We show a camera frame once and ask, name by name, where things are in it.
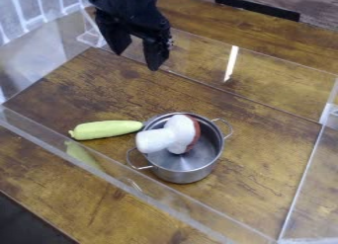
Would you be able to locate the silver metal pot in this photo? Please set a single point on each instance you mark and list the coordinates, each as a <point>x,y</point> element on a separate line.
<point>192,166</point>

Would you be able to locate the yellow-green toy corn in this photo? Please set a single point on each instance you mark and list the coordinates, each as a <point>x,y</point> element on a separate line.
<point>94,130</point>

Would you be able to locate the white mesh curtain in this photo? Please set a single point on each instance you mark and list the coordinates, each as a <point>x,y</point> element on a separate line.
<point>25,15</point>

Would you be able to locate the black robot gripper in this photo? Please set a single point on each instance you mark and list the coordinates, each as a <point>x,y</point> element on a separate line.
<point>141,18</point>

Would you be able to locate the black bar in background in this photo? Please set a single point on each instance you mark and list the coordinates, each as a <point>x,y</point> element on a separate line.
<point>264,9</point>

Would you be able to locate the white and brown toy mushroom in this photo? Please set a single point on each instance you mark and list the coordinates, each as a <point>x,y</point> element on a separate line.
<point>177,137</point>

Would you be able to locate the clear acrylic enclosure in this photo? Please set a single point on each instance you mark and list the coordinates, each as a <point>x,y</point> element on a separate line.
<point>257,74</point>

